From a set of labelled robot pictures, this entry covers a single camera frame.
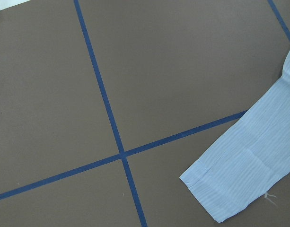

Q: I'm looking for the light blue button-up shirt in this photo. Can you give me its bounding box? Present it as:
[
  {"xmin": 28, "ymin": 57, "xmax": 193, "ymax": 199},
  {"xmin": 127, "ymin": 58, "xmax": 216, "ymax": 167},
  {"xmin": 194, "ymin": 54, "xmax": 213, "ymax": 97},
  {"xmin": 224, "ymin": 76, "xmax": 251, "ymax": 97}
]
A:
[{"xmin": 180, "ymin": 51, "xmax": 290, "ymax": 223}]

